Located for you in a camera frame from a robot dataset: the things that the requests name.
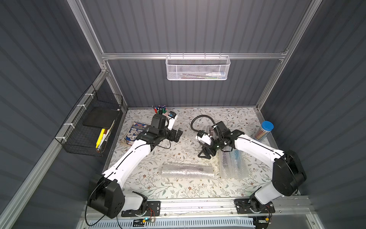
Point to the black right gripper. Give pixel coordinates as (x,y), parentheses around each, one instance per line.
(210,147)

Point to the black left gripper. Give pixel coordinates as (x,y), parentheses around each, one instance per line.
(174,134)

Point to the clear tape dispenser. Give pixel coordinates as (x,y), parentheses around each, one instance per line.
(211,132)

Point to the blue glass bottle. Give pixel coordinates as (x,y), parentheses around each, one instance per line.
(237,159)

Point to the purple bottle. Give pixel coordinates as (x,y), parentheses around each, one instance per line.
(186,171)

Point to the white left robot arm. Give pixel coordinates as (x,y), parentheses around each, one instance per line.
(106,194)

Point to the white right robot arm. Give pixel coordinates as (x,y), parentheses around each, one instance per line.
(287,170)

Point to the blue children's book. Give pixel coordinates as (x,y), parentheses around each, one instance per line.
(135,130)

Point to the blue-lidded pencil tube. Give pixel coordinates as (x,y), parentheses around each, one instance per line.
(265,128)

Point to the yellow highlighter marker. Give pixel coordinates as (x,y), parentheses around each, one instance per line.
(100,138)

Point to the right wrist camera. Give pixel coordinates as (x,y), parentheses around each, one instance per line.
(204,138)

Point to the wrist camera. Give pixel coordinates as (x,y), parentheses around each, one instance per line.
(204,138)
(172,116)

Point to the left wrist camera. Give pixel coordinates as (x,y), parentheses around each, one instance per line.
(172,116)

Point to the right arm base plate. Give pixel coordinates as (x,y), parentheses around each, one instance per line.
(247,205)

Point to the white wire mesh basket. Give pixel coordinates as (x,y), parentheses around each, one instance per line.
(197,67)

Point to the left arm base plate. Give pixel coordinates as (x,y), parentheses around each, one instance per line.
(148,208)

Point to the black wire wall basket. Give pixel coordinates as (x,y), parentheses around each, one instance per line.
(96,110)

